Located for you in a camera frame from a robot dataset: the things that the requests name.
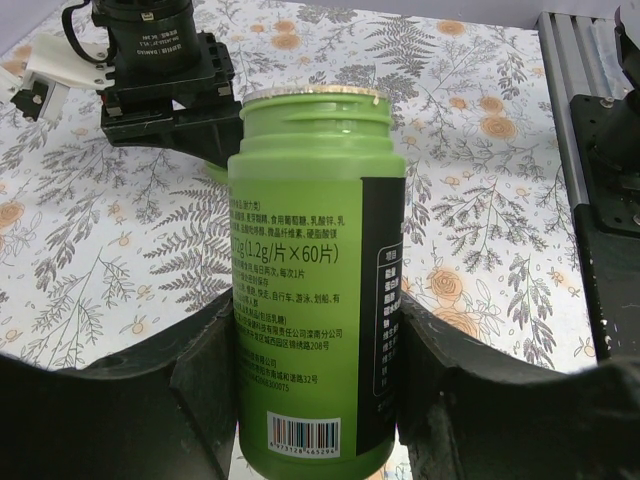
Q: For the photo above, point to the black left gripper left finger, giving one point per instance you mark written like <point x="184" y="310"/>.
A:
<point x="164" y="408"/>

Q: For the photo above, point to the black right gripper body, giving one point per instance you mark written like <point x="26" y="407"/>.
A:
<point x="138" y="109"/>

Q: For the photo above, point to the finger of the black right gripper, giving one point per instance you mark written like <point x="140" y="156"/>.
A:
<point x="212" y="133"/>

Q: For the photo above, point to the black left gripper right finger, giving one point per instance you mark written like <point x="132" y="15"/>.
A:
<point x="468" y="411"/>

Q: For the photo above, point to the green bottle cap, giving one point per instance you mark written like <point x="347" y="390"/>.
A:
<point x="218" y="172"/>

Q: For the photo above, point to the green pill bottle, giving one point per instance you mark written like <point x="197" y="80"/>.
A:
<point x="317" y="199"/>

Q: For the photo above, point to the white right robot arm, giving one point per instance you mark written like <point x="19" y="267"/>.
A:
<point x="150" y="36"/>

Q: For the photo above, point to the floral table mat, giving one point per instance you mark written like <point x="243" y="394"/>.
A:
<point x="103" y="247"/>

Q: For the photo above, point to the aluminium frame rail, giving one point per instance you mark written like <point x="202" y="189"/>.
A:
<point x="580" y="58"/>

